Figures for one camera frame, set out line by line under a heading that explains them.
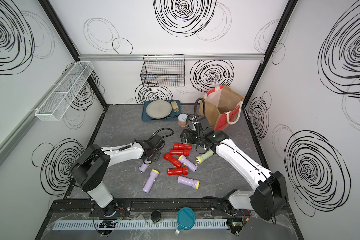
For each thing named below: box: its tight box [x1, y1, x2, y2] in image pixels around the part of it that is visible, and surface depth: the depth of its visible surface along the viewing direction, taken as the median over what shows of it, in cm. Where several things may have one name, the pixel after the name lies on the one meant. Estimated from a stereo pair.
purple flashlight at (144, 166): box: [138, 159, 152, 174], surface depth 87 cm
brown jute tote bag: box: [199, 84, 245, 132], surface depth 101 cm
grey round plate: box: [146, 100, 172, 119], surface depth 118 cm
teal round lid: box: [175, 207, 196, 236], surface depth 66 cm
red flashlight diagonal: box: [163, 152, 182, 168], surface depth 90 cm
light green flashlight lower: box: [195, 148, 215, 165], surface depth 90 cm
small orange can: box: [178, 113, 188, 127], surface depth 107 cm
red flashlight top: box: [173, 143, 193, 150], surface depth 95 cm
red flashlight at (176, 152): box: [169, 149, 190, 157], surface depth 93 cm
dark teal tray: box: [141, 100, 181, 122], surface depth 117 cm
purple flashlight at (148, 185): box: [142, 169, 160, 194], surface depth 82 cm
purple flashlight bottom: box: [177, 176, 200, 190], surface depth 81 cm
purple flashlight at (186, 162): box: [178, 154, 198, 172], surface depth 88 cm
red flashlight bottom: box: [167, 166, 189, 176], surface depth 84 cm
